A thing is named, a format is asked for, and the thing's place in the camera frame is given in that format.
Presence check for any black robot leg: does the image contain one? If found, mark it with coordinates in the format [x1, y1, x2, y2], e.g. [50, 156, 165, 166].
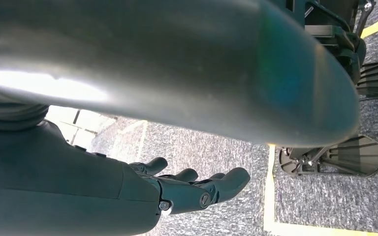
[270, 0, 377, 86]

